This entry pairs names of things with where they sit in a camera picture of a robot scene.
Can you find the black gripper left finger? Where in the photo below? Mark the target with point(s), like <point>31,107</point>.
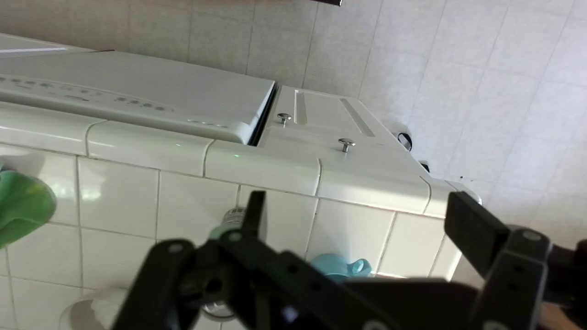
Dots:
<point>264,290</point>

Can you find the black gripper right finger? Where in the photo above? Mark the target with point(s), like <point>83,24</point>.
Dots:
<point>521,268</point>

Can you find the white cabinet door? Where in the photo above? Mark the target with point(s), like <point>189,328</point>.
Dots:
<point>134,88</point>
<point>362,160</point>

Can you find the white open cabinet door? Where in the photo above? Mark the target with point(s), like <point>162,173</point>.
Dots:
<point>134,88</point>

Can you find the teal ceramic mug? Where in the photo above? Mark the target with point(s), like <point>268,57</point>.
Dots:
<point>338,268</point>

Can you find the green cloth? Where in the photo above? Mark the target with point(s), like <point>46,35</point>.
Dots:
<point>26,204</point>

